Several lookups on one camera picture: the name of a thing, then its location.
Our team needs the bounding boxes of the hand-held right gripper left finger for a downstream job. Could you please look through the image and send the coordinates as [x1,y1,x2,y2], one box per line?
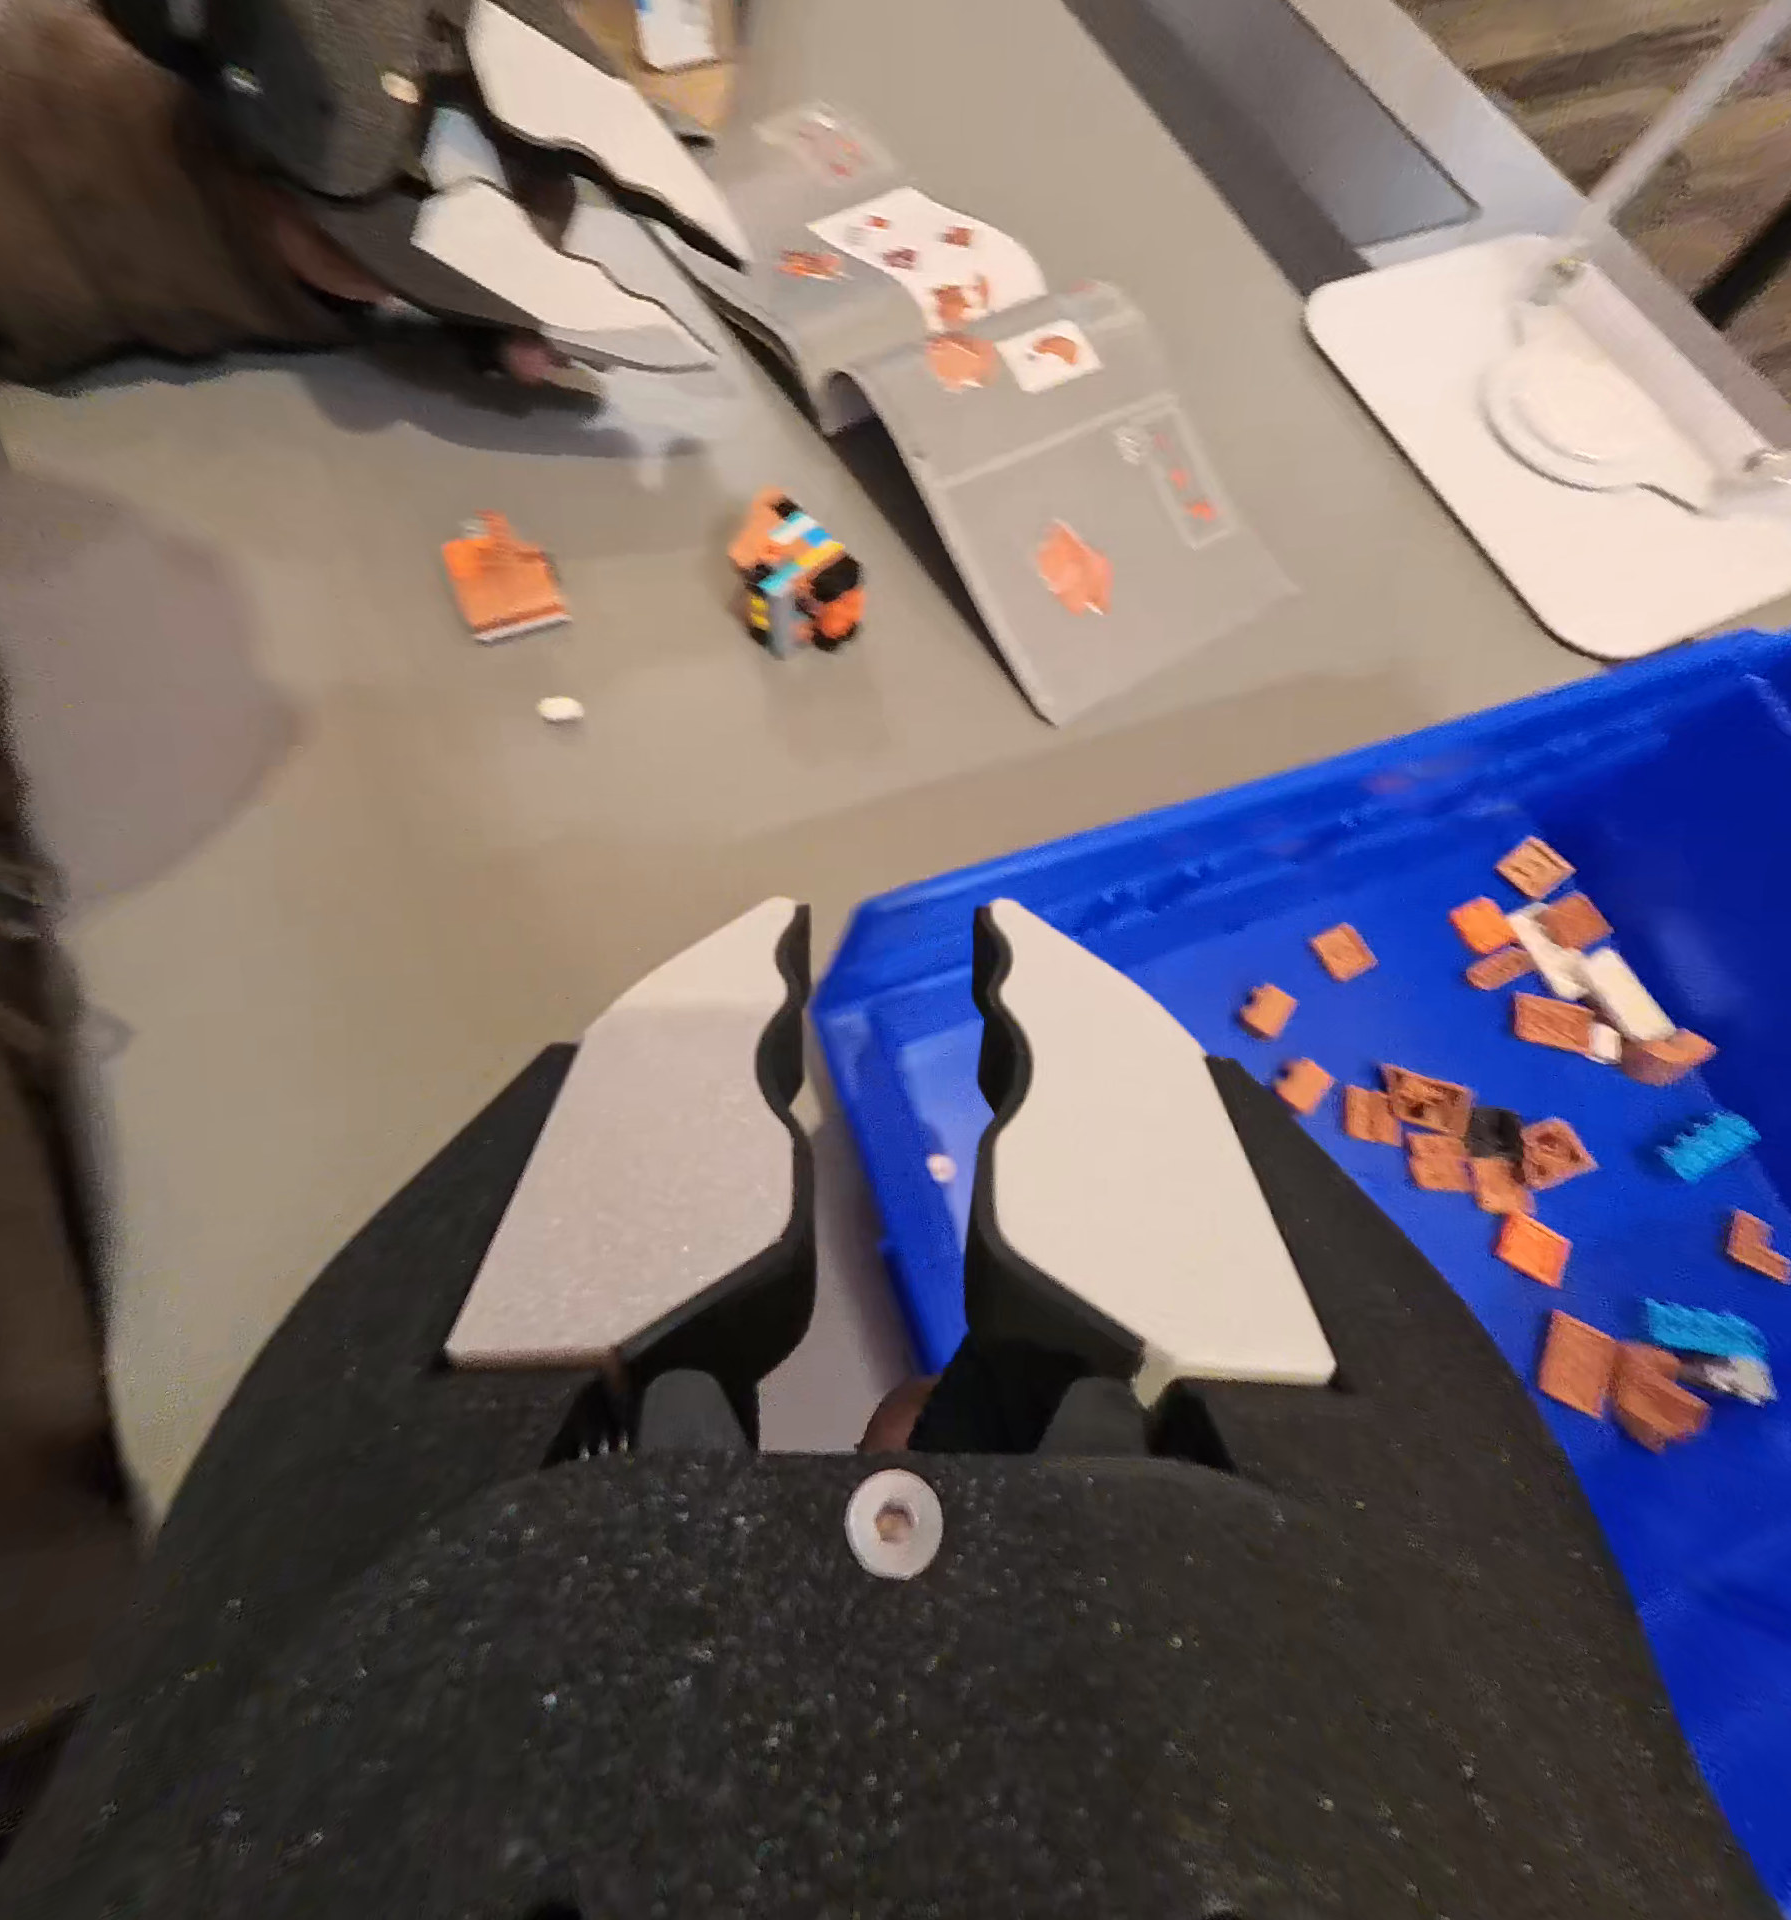
[443,897,821,1446]

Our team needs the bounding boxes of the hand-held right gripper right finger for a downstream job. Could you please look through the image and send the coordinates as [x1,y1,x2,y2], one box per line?
[911,897,1340,1455]

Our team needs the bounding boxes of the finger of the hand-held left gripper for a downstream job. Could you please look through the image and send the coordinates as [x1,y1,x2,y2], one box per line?
[408,179,725,379]
[465,0,756,273]

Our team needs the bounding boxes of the pile of orange toy bricks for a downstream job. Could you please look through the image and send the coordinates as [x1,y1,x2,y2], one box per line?
[1237,834,1791,1455]

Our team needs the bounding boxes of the blue plastic bin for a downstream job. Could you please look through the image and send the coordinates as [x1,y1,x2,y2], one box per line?
[808,598,1791,1920]

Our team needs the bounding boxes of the grey desk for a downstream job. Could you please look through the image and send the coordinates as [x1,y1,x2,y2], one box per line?
[0,0,1791,1516]

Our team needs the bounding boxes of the person's left hand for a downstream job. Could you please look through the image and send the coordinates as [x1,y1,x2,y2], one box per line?
[482,326,609,403]

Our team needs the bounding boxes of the cardboard box with white card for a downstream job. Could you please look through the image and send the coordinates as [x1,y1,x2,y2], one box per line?
[628,0,751,139]

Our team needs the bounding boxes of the small clear plastic bag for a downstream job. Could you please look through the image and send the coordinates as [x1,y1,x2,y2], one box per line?
[756,102,898,187]

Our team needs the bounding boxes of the small orange brick plate assembly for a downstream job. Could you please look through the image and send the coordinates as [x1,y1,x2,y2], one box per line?
[439,513,572,643]

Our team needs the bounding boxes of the multicoloured toy brick build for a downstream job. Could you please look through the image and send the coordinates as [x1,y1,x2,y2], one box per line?
[728,488,866,658]

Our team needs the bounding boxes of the open grey instruction booklet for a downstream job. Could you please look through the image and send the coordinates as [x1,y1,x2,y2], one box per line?
[655,179,1304,726]

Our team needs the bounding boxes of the white toy brick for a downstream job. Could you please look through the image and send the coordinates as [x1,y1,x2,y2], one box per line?
[1510,898,1679,1057]

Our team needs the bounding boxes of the light blue toy brick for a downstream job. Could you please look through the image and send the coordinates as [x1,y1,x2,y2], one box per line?
[1647,1299,1772,1371]
[1657,1115,1766,1185]

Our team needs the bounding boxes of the white lamp base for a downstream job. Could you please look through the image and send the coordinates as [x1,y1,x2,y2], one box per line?
[1304,0,1791,664]

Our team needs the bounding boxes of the black pole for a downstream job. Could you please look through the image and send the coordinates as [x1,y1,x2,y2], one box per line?
[1698,129,1791,322]

